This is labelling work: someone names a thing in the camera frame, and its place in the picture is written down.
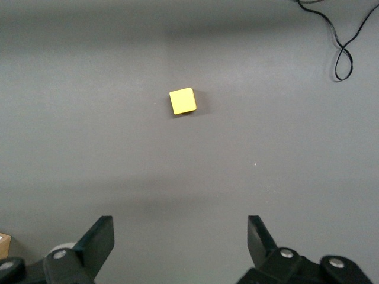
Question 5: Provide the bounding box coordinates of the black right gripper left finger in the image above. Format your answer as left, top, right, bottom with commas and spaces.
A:
43, 215, 115, 284

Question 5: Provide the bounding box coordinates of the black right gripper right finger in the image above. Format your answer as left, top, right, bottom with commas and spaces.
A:
238, 215, 322, 284

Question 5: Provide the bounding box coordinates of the yellow cube block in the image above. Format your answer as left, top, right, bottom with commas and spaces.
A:
169, 87, 198, 116

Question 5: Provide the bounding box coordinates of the light wooden drawer cabinet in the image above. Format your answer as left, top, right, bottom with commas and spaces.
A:
0, 233, 12, 259

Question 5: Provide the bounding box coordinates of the thin black loose cable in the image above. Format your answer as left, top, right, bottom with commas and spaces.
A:
296, 0, 379, 83

